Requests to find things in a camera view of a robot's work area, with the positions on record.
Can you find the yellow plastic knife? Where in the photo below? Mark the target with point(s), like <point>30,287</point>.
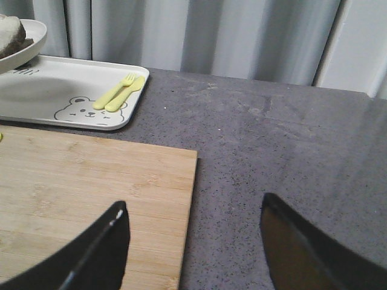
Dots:
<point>124,93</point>

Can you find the white bear tray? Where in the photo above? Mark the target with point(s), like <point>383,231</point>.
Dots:
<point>61,91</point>

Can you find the white bread slice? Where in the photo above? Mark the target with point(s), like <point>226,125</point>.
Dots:
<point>11,30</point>

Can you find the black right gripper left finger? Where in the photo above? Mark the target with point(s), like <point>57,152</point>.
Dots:
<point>96,259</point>

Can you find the white round plate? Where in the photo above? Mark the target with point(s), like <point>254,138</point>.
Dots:
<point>35,30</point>

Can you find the wooden cutting board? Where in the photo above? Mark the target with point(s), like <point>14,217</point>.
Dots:
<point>54,185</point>

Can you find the grey curtain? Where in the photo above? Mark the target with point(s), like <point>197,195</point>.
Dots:
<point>330,44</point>

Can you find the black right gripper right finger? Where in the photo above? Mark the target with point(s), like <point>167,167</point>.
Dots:
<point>301,256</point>

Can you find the yellow plastic fork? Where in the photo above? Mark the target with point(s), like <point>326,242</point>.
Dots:
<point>102,101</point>

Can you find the bottom bread slice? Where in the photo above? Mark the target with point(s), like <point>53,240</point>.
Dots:
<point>15,47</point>

